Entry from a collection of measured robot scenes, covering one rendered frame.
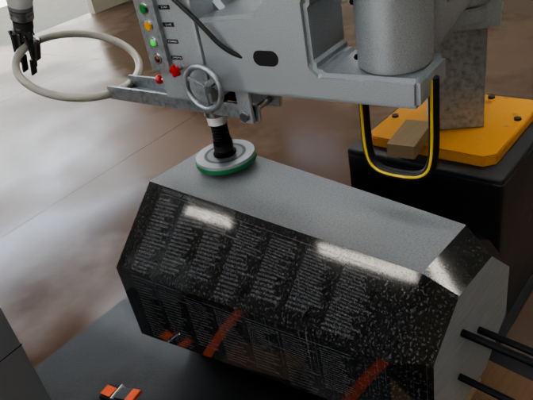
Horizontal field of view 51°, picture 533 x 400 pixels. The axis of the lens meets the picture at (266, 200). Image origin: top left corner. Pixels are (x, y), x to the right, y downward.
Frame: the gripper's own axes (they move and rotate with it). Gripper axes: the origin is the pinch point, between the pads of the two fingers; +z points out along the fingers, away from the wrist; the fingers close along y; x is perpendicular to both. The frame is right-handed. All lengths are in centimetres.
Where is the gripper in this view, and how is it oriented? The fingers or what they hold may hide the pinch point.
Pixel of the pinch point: (28, 64)
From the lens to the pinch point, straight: 254.6
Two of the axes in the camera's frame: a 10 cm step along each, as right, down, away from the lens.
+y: 9.3, 3.4, -1.2
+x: 3.2, -6.3, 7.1
